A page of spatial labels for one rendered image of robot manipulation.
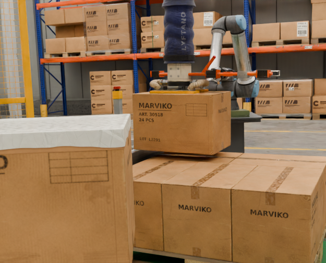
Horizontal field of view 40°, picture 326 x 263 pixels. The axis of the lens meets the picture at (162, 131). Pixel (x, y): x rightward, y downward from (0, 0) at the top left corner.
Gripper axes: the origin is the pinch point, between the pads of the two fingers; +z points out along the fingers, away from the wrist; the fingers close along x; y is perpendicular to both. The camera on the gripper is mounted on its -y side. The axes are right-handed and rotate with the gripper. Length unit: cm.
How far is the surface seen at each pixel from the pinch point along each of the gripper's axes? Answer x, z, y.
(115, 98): -19, -48, 111
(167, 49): 17.8, 9.7, 32.4
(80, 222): -38, 207, -31
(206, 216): -76, 78, -19
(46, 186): -28, 211, -24
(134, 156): -55, 27, 52
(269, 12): 151, -836, 139
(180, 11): 43.1, 9.5, 21.9
